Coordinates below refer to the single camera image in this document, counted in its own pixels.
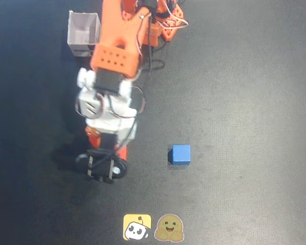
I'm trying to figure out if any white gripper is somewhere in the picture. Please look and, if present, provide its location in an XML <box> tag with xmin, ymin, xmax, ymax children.
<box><xmin>76</xmin><ymin>68</ymin><xmax>138</xmax><ymax>152</ymax></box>

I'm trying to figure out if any orange robot base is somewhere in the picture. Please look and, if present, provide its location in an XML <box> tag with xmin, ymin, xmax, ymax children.
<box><xmin>152</xmin><ymin>4</ymin><xmax>186</xmax><ymax>42</ymax></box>

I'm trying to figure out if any blue cube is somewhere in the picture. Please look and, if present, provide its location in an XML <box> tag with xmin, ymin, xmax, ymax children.
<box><xmin>168</xmin><ymin>144</ymin><xmax>191</xmax><ymax>165</ymax></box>

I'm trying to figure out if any yellow robot sticker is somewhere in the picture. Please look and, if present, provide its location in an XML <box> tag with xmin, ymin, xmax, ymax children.
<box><xmin>122</xmin><ymin>213</ymin><xmax>152</xmax><ymax>241</ymax></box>

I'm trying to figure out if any white cardboard box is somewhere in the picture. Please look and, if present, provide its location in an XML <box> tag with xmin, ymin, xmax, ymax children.
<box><xmin>67</xmin><ymin>10</ymin><xmax>102</xmax><ymax>58</ymax></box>

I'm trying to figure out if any hugging face sticker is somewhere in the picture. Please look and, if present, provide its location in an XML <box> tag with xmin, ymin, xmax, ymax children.
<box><xmin>154</xmin><ymin>213</ymin><xmax>185</xmax><ymax>242</ymax></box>

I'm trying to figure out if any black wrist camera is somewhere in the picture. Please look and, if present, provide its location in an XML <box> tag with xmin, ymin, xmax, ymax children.
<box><xmin>75</xmin><ymin>149</ymin><xmax>130</xmax><ymax>183</ymax></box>

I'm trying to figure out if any black cable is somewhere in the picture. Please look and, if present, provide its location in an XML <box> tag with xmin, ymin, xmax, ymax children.
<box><xmin>142</xmin><ymin>12</ymin><xmax>167</xmax><ymax>74</ymax></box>

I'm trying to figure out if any red white servo cable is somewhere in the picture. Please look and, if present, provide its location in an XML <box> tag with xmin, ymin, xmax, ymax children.
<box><xmin>152</xmin><ymin>0</ymin><xmax>189</xmax><ymax>31</ymax></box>

